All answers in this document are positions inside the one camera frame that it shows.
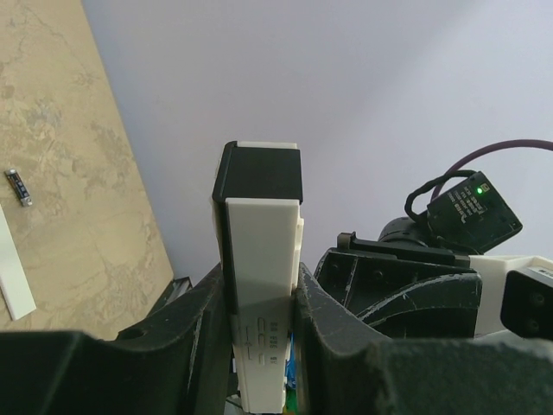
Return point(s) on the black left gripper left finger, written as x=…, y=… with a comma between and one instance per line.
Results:
x=175, y=361

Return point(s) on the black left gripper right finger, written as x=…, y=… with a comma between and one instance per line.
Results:
x=345, y=367

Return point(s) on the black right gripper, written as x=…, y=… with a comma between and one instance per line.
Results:
x=403, y=285

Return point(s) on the white remote battery cover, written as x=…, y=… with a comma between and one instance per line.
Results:
x=14, y=284

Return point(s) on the white remote control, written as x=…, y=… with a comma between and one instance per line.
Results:
x=257, y=197

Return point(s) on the black AAA battery far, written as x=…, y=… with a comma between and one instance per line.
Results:
x=19, y=187

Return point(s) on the aluminium frame rail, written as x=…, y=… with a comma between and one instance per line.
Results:
x=176, y=288

